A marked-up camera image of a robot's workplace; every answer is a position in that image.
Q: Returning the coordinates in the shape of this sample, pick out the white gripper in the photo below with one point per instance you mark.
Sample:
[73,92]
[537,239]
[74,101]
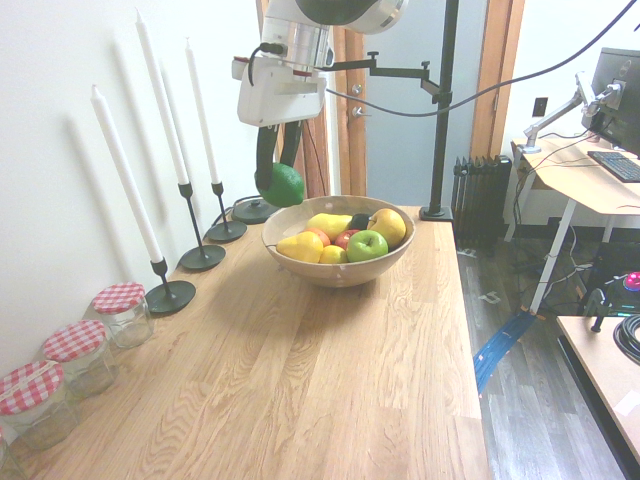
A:
[280,97]

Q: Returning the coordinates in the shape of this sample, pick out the green lime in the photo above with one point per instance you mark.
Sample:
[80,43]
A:
[285,185]

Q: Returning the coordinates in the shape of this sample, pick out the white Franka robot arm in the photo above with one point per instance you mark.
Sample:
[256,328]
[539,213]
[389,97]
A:
[380,15]

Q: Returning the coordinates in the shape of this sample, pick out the small yellow lemon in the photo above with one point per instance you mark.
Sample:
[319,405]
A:
[332,255]

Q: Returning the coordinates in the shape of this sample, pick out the black round base with knob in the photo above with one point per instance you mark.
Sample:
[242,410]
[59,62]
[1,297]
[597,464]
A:
[252,212]

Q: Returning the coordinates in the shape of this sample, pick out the medium white candle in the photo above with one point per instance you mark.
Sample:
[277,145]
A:
[202,115]

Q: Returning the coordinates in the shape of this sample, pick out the long yellow mango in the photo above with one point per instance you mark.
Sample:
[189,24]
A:
[327,225]

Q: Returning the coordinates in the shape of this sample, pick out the orange fruit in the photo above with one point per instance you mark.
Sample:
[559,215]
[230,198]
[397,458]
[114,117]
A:
[319,236]

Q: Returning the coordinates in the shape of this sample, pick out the tall black candle holder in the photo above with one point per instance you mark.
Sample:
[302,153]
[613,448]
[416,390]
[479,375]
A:
[202,260]
[227,232]

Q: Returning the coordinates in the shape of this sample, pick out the yellow pear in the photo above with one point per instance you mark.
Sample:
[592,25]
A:
[300,247]

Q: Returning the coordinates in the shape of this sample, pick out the dark avocado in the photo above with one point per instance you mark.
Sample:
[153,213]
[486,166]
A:
[359,222]

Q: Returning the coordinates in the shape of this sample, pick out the grey blue door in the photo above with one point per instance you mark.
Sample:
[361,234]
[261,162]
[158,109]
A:
[400,160]

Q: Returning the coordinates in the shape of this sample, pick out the tallest white candle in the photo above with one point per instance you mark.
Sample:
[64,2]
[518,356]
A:
[162,100]

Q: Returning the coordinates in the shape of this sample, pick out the green apple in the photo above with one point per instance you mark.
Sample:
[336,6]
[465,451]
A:
[367,246]

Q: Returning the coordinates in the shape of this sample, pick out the yellow red apple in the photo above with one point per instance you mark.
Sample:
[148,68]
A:
[387,227]

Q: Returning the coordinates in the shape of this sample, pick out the round wooden bowl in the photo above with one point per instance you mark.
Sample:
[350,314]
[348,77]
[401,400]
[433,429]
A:
[340,274]

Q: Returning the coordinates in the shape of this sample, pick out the short white candle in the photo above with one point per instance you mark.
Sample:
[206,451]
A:
[125,175]

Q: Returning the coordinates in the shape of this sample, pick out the short black candle holder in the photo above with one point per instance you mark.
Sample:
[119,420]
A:
[172,300]

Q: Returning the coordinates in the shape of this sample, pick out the black radiator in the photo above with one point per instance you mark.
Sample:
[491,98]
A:
[482,200]

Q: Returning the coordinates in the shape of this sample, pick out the wooden desk white legs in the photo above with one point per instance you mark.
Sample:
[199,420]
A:
[570,185]

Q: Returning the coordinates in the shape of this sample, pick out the black keyboard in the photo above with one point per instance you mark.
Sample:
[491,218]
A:
[617,165]

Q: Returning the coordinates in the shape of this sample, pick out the black computer monitor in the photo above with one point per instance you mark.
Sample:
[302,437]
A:
[620,95]

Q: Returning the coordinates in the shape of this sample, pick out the pink round button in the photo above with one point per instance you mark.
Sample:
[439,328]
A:
[632,281]

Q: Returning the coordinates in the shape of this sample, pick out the black wall switch plate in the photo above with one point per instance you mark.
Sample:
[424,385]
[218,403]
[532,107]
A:
[540,105]

